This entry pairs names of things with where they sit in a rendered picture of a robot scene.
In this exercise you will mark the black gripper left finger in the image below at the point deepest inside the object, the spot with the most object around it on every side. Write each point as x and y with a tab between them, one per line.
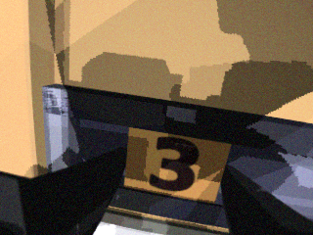
70	201

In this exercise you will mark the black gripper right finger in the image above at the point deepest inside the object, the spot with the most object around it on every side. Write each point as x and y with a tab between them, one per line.
252	210

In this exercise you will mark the yellow square tile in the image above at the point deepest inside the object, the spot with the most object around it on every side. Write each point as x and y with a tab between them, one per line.
174	165

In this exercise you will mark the white paper ticket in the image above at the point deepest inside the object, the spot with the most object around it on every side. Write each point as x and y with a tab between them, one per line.
109	229

